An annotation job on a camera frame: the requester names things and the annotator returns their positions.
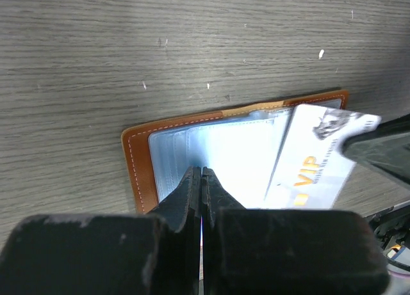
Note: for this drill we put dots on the brown leather card holder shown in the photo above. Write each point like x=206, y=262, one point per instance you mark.
x=241, y=143

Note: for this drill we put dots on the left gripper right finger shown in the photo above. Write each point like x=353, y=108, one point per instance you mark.
x=261, y=251

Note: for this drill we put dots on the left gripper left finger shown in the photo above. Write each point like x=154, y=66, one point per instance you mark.
x=153, y=253

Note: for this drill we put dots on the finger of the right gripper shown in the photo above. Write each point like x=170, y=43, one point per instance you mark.
x=384, y=150

